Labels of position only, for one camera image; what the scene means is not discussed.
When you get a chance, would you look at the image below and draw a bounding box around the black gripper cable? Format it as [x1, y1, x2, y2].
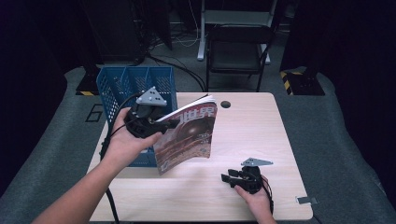
[99, 92, 145, 224]
[261, 175, 276, 216]

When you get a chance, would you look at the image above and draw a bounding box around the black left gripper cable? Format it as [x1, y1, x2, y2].
[99, 92, 145, 224]

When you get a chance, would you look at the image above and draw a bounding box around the illustrated magazine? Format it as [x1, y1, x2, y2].
[153, 93, 219, 176]

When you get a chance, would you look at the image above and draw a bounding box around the dark equipment cabinet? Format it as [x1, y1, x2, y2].
[78, 0, 148, 65]

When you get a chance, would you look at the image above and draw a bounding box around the black yellow-striped stand base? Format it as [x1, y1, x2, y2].
[279, 66, 327, 97]
[75, 63, 101, 97]

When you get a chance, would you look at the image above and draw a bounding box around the person's right hand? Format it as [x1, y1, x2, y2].
[233, 184, 273, 218]

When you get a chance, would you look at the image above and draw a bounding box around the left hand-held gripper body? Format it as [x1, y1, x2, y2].
[123, 86, 169, 140]

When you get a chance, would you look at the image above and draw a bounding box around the white metal desk frame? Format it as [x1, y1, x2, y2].
[196, 0, 278, 65]

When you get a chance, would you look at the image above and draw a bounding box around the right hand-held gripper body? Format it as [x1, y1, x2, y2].
[235, 157, 275, 195]

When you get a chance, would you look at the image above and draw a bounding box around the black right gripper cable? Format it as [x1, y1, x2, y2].
[261, 175, 276, 216]

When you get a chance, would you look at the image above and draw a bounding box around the black floor cable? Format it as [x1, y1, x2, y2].
[146, 51, 208, 92]

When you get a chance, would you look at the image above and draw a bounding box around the person's left hand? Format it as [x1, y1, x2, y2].
[102, 106, 163, 172]

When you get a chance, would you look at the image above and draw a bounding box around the black folding chair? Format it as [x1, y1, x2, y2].
[205, 23, 276, 93]

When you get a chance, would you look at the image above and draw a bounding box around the blue plastic file basket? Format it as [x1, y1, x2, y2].
[95, 65, 178, 168]

